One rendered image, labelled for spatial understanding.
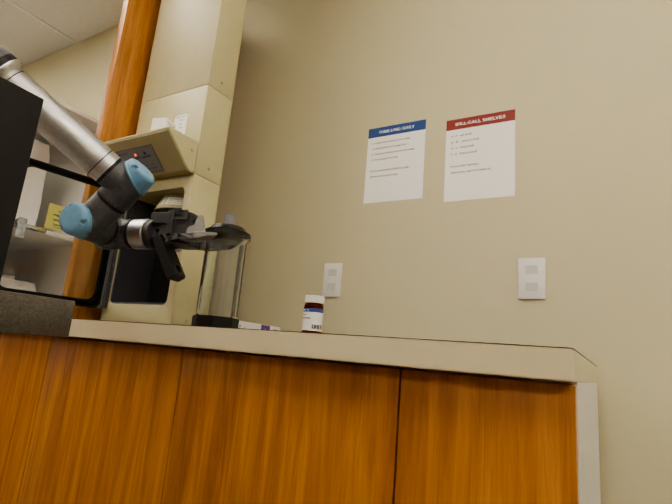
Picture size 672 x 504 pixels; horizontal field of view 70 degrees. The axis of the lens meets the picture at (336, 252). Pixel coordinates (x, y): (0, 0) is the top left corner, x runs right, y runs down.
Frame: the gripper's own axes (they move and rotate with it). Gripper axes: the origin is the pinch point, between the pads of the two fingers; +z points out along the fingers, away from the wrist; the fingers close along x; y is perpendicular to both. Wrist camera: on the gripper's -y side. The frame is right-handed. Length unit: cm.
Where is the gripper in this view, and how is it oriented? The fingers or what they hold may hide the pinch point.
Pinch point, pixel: (224, 243)
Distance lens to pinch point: 114.4
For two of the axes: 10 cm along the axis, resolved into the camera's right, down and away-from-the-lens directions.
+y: 0.7, -9.7, 2.2
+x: 2.5, 2.3, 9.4
